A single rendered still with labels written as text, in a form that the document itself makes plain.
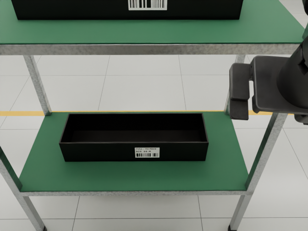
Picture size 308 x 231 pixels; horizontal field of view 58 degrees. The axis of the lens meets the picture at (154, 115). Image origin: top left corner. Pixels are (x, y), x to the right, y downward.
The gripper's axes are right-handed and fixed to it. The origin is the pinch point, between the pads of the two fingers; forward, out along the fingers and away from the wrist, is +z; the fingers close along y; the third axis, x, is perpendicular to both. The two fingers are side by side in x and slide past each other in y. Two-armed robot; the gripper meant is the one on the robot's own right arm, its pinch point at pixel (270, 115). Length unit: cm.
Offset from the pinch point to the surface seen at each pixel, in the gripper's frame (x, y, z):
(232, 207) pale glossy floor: 5, -22, 108
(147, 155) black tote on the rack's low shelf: -10, 20, 73
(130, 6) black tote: -34.6, 24.9, 19.4
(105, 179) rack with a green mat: 1, 35, 73
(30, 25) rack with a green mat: -28, 50, 21
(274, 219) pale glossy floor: 9, -41, 105
